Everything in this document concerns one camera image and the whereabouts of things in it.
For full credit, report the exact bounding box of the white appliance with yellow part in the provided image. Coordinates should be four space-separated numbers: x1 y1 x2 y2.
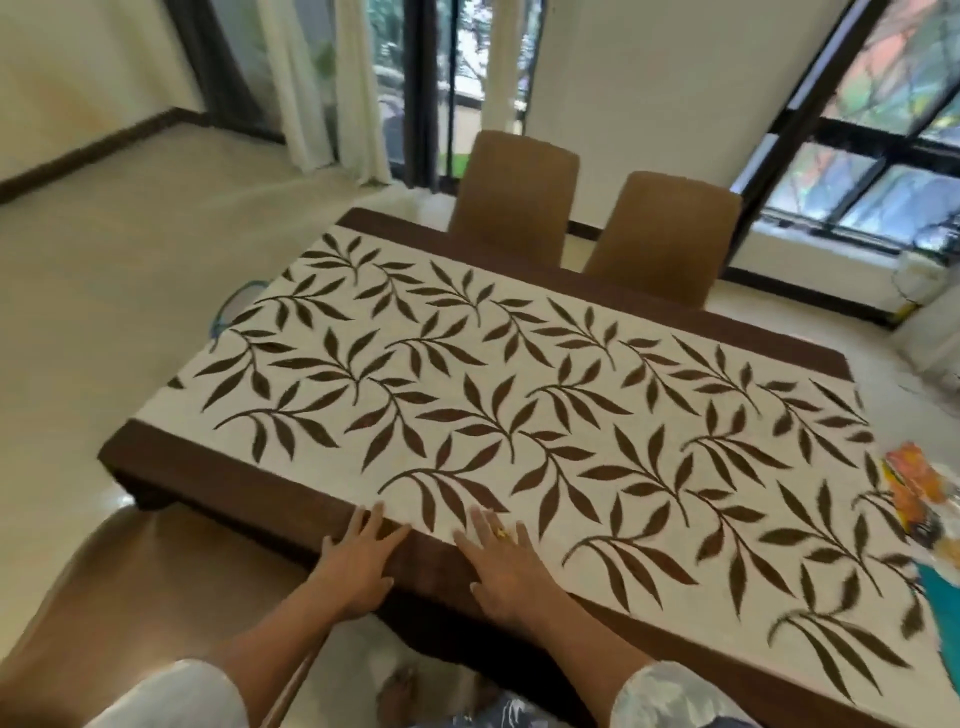
891 250 960 378

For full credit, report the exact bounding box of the person's right hand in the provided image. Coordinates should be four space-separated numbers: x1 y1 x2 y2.
453 508 585 640

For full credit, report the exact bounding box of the black framed window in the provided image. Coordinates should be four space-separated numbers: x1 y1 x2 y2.
729 0 960 258

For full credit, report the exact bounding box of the person's white patterned shirt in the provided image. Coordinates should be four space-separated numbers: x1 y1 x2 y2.
87 658 760 728

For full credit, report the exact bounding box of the person's left hand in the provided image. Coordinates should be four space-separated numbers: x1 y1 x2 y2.
309 501 411 621

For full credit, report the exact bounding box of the person's left forearm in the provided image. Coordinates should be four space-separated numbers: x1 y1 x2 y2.
216 582 376 708

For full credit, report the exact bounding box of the blue rimmed white tub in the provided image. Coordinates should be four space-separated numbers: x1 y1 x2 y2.
207 278 271 348

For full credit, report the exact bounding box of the leaf patterned brown-bordered tablecloth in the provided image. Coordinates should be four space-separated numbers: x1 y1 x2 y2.
99 207 948 721

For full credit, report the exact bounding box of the teal cloth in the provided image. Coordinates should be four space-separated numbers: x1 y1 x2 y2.
916 561 960 645

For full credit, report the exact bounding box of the colourful plastic packet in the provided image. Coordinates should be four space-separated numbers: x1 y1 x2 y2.
879 441 960 562

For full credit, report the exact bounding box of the black framed glass door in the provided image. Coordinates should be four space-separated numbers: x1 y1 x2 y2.
366 0 547 198

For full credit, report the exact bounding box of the person's bare foot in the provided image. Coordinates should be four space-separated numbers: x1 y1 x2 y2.
377 666 430 728

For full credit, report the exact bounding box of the white sheer curtain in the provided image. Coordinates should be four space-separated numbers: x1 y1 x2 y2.
257 0 394 186

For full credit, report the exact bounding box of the dark grey curtain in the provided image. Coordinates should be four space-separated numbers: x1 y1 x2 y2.
171 0 288 145

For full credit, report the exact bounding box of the narrow white curtain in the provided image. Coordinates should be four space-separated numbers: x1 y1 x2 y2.
486 0 528 115

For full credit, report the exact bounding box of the brown upholstered dining chair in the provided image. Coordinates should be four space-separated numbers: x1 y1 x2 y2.
0 501 340 728
582 171 744 310
447 129 582 268

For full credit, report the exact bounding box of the person's right forearm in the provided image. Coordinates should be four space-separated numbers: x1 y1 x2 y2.
519 598 665 723

